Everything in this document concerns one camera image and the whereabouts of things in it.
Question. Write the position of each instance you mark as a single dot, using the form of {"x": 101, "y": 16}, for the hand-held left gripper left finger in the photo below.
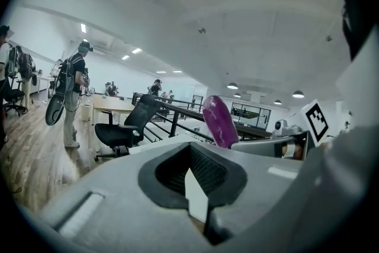
{"x": 112, "y": 204}

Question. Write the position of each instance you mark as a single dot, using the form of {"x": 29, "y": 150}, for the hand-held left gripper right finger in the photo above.
{"x": 254, "y": 180}

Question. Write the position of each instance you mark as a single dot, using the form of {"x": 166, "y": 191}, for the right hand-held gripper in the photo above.
{"x": 316, "y": 123}

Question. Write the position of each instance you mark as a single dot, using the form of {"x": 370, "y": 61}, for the purple eggplant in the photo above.
{"x": 219, "y": 121}

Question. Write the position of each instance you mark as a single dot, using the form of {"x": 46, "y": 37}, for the person's right hand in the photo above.
{"x": 297, "y": 151}

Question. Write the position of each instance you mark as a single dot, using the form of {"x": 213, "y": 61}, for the black-framed glass partition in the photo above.
{"x": 251, "y": 114}

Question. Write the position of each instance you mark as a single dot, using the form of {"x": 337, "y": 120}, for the black mesh office chair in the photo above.
{"x": 118, "y": 130}

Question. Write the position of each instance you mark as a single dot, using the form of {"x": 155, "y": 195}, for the black metal railing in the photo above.
{"x": 189, "y": 112}

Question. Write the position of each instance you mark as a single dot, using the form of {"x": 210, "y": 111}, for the white desk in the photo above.
{"x": 165, "y": 143}

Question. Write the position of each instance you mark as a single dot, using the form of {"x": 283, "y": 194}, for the light wooden desk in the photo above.
{"x": 112, "y": 102}

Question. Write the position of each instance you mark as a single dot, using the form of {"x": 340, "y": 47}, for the small ceiling sensor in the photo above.
{"x": 202, "y": 30}

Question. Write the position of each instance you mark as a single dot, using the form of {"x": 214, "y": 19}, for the round ceiling smoke detector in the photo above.
{"x": 328, "y": 38}

